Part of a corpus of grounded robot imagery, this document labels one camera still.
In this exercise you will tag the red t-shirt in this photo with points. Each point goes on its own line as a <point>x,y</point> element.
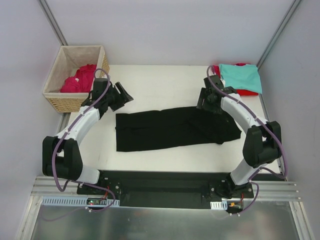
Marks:
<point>217,72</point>

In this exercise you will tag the black daisy print t-shirt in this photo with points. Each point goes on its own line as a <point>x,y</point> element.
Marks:
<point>175,127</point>

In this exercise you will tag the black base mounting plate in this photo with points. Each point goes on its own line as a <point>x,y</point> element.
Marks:
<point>181,190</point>

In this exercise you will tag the right aluminium frame post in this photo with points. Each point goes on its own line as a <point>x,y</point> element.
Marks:
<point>279,30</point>

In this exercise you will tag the left aluminium frame post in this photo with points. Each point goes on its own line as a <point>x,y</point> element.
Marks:
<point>52,22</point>

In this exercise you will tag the pink t-shirt in basket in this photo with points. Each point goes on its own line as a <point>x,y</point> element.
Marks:
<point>81,82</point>

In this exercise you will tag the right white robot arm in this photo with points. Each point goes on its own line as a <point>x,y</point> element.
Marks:
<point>262,138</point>

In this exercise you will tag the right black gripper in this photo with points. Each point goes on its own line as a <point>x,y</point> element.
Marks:
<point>205,103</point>

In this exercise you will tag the white cable duct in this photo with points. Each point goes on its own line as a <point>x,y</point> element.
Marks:
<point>219,205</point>
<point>68,201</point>

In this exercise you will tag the teal t-shirt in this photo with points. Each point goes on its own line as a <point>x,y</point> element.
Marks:
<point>244,78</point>

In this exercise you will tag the left white cable duct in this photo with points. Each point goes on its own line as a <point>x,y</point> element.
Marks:
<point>68,201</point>

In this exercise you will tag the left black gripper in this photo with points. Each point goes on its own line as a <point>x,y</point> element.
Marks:
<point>120,95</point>

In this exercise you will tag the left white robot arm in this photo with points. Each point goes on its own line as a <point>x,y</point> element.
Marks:
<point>61,156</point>

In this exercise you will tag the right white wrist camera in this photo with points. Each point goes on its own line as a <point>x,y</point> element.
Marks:
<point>223,82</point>

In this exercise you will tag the aluminium frame post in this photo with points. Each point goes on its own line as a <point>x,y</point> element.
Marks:
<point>279,30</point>
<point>52,22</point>

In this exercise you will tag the wicker basket with liner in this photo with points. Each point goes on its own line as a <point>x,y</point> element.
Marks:
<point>69,59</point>

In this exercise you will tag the right white cable duct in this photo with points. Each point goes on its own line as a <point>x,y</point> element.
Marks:
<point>219,205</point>

